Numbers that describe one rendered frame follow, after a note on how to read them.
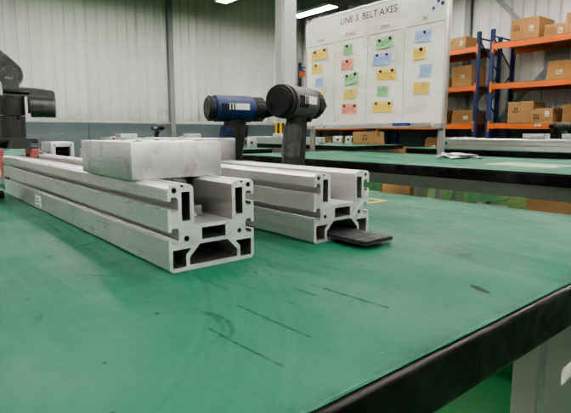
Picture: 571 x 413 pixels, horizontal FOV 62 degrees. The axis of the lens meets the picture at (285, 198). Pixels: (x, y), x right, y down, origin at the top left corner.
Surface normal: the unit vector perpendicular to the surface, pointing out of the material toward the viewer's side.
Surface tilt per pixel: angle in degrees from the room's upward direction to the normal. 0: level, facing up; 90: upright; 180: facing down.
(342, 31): 90
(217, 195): 90
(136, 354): 0
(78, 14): 90
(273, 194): 90
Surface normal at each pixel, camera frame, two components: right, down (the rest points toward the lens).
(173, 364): 0.00, -0.99
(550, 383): 0.63, 0.11
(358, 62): -0.77, 0.09
